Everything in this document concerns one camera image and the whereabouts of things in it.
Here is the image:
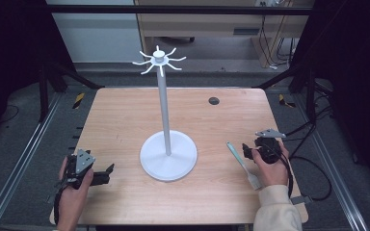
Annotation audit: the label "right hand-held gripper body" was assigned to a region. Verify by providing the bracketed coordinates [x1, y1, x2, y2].
[253, 128, 287, 165]

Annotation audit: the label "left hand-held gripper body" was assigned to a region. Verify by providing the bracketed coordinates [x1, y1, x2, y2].
[64, 148, 96, 191]

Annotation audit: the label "teal handled spatula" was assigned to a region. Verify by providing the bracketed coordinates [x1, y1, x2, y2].
[225, 141, 264, 191]

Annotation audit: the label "person's right hand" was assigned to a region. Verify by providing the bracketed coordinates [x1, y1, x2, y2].
[251, 140, 290, 189]

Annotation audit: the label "person's left hand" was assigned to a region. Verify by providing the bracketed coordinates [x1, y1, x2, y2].
[58, 156, 95, 210]

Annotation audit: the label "yellow black tape strip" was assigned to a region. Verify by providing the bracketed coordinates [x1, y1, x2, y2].
[277, 93, 297, 109]
[72, 92, 86, 110]

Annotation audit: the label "white hook rack stand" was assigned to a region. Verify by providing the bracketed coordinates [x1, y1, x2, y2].
[132, 44, 198, 183]

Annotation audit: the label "white cabinet panel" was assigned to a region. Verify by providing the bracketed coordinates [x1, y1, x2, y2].
[45, 0, 143, 64]

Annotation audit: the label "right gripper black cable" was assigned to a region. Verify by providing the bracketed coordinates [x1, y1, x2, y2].
[259, 144, 295, 199]

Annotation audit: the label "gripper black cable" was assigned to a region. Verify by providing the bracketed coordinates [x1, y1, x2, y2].
[259, 144, 295, 199]
[53, 181, 70, 225]

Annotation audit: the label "black floor cables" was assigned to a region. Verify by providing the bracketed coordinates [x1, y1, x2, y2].
[283, 95, 333, 202]

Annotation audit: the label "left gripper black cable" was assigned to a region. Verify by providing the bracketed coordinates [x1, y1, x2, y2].
[53, 181, 70, 225]

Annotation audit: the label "grey strap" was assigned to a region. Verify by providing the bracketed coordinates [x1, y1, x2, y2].
[289, 194, 313, 206]

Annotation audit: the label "metal floor rail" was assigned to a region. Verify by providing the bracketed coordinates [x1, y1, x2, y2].
[291, 92, 370, 231]
[0, 91, 64, 231]

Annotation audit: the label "black frame stand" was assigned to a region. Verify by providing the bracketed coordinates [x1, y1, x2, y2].
[38, 59, 106, 123]
[255, 59, 320, 125]

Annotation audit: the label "hanging black desk cables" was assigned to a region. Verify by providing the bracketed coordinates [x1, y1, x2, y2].
[257, 1, 296, 71]

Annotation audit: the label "black horizontal frame bar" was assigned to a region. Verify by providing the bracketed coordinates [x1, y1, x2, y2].
[44, 4, 316, 16]

